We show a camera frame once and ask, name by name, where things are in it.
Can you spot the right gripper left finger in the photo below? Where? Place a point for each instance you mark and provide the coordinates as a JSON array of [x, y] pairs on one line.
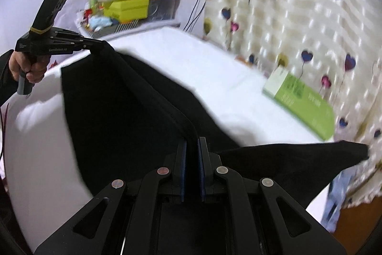
[[121, 218]]

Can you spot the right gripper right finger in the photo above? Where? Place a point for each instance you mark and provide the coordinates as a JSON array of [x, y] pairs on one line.
[[259, 217]]

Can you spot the black pants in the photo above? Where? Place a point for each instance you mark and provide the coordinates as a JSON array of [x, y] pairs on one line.
[[149, 111]]

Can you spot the blue denim clothing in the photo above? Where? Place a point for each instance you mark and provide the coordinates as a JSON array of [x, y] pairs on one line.
[[335, 199]]

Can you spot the person's left hand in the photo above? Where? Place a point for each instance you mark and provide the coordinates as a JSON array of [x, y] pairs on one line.
[[34, 71]]

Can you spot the lime green shoe box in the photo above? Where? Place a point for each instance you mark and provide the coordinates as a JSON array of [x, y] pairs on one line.
[[127, 10]]

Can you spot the white towel bed cover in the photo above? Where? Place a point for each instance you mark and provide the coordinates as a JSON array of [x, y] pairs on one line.
[[47, 184]]

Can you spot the green flat box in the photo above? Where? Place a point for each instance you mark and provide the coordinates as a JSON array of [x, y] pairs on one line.
[[302, 102]]

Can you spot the heart patterned striped curtain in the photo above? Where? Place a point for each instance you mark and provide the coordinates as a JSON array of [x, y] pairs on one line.
[[334, 46]]

